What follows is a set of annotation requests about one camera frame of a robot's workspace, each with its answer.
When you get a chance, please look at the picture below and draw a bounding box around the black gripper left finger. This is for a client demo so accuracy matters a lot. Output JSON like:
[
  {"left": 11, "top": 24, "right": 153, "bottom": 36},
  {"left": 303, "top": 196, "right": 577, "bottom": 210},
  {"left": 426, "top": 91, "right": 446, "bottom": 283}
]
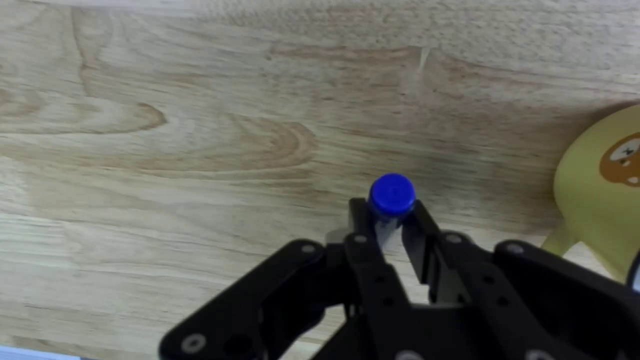
[{"left": 158, "top": 200, "right": 427, "bottom": 360}]

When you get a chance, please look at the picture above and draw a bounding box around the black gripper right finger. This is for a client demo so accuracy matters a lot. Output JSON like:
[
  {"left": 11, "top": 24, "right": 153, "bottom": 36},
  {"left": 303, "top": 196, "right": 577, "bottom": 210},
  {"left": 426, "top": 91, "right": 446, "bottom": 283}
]
[{"left": 402, "top": 205, "right": 640, "bottom": 360}]

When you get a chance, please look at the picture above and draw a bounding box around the blue marker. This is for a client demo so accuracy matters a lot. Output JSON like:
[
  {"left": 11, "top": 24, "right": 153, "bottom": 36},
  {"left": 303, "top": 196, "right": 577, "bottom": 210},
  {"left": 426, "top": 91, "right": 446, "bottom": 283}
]
[{"left": 368, "top": 172, "right": 416, "bottom": 225}]

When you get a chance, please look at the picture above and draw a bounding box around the yellow enamel mug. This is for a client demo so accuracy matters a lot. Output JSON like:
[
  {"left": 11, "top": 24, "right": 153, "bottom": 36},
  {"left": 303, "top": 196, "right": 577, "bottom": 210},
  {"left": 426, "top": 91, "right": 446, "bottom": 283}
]
[{"left": 541, "top": 103, "right": 640, "bottom": 281}]

